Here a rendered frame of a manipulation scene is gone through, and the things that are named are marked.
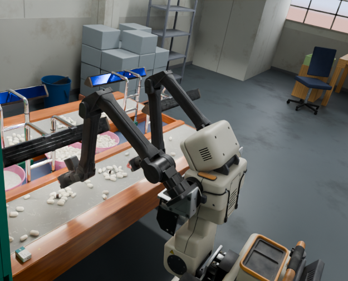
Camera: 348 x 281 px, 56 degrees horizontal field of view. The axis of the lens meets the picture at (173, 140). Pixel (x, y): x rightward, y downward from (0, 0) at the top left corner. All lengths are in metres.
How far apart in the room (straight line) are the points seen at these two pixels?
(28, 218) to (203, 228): 0.83
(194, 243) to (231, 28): 6.38
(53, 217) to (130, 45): 3.15
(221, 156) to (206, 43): 6.60
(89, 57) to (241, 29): 3.86
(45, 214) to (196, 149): 0.86
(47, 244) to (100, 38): 3.18
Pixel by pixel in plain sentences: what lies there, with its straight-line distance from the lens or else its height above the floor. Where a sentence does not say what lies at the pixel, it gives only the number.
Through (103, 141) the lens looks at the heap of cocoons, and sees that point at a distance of 2.35.
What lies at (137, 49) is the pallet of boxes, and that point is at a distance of 4.42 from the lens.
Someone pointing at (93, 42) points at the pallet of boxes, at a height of 0.91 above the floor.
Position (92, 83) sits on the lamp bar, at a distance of 2.45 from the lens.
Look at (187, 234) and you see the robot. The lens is 1.47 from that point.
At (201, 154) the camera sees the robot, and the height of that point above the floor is 1.30.
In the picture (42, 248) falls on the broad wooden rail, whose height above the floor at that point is 0.76.
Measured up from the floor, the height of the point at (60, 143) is 1.07.
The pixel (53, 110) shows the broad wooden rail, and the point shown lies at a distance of 2.72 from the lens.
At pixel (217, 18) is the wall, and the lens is 7.61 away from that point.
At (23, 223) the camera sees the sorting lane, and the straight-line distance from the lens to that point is 1.71.
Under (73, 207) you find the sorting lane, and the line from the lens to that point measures 1.77.
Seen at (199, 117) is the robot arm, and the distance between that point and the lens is 1.53.
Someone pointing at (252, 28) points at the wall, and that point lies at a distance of 7.31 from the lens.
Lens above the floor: 1.89
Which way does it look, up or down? 27 degrees down
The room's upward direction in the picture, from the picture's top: 11 degrees clockwise
